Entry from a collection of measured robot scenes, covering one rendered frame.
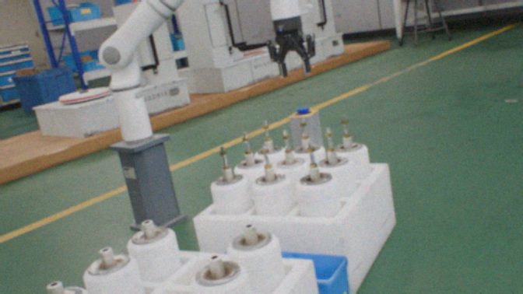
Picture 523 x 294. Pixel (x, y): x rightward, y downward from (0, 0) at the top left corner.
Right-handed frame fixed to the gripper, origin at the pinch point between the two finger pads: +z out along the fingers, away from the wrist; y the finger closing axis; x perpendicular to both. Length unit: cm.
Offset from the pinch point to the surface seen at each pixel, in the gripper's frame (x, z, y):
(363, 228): -16.6, 36.0, 21.5
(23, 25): 307, -41, -571
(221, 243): -32.6, 35.5, -8.8
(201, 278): -68, 21, 18
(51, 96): 203, 35, -405
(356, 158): -2.2, 23.5, 15.2
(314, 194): -26.6, 23.6, 16.1
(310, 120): 13.1, 17.0, -5.6
